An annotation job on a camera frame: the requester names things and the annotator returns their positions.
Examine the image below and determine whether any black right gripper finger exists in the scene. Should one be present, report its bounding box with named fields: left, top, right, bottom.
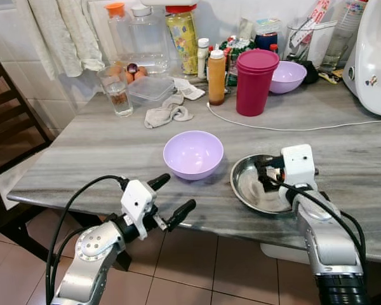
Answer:
left=256, top=170, right=273, bottom=201

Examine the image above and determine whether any stainless steel bowl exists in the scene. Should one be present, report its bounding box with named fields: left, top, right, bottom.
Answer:
left=231, top=153, right=305, bottom=216

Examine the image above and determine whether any lilac plastic bowl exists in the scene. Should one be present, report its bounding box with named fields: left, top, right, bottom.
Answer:
left=269, top=61, right=308, bottom=95
left=163, top=130, right=224, bottom=181

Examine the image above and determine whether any crumpled grey cloth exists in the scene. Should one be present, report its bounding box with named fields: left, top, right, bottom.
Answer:
left=144, top=93, right=194, bottom=130

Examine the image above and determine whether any magenta tumbler with lid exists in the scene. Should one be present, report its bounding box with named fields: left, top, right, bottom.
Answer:
left=236, top=49, right=281, bottom=118

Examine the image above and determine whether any clear plastic food container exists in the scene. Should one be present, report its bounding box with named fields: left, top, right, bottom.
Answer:
left=128, top=76, right=177, bottom=108

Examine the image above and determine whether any white printed paper slip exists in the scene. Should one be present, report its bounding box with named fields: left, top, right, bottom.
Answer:
left=172, top=77, right=206, bottom=101

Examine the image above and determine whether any clear drinking glass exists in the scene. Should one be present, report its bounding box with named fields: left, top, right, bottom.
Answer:
left=98, top=65, right=135, bottom=118

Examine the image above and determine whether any orange sauce squeeze bottle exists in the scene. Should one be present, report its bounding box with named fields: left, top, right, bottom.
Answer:
left=208, top=50, right=227, bottom=107

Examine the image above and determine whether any green food packet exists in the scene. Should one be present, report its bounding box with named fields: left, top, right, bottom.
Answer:
left=218, top=37, right=256, bottom=88

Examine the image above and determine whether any dark blue jar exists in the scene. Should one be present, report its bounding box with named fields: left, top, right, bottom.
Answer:
left=253, top=18, right=284, bottom=53

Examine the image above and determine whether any clear measuring jug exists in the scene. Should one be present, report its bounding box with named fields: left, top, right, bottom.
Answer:
left=284, top=17, right=338, bottom=65

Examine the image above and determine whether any small white bottle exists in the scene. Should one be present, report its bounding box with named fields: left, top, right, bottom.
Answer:
left=197, top=37, right=211, bottom=80

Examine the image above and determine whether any white kitchen appliance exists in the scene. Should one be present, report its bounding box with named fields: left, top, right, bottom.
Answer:
left=342, top=0, right=381, bottom=119

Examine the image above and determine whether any yellow jar red lid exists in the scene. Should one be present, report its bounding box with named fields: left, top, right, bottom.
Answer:
left=165, top=4, right=199, bottom=78

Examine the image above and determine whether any clear plastic water jug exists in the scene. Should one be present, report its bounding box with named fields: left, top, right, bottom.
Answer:
left=128, top=4, right=173, bottom=74

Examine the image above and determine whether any clear bottle orange cap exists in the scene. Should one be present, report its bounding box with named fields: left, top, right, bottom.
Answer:
left=105, top=2, right=132, bottom=65

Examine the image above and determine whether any dark wooden chair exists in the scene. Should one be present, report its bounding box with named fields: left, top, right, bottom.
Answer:
left=0, top=56, right=57, bottom=245

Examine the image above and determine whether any hanging beige towel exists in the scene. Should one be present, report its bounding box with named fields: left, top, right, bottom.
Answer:
left=28, top=0, right=106, bottom=79

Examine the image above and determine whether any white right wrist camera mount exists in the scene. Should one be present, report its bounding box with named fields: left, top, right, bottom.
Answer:
left=280, top=144, right=319, bottom=193

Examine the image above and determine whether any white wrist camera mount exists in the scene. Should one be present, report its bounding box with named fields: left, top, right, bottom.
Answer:
left=280, top=144, right=319, bottom=193
left=120, top=180, right=158, bottom=241

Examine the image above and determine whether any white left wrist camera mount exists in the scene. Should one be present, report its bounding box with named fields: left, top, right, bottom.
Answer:
left=120, top=180, right=158, bottom=241

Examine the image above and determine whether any white power cable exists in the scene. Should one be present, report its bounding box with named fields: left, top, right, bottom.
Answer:
left=206, top=102, right=381, bottom=133

